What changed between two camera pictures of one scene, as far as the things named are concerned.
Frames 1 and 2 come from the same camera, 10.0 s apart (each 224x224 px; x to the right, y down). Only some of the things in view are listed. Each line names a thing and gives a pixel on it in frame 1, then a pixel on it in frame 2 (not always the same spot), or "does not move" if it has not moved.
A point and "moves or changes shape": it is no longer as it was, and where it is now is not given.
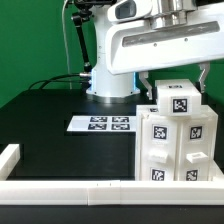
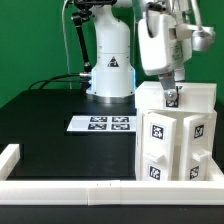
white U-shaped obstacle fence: x=100 y=192 does not move
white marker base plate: x=103 y=124 does not move
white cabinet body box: x=175 y=148 does not move
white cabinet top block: x=178 y=98 moves or changes shape
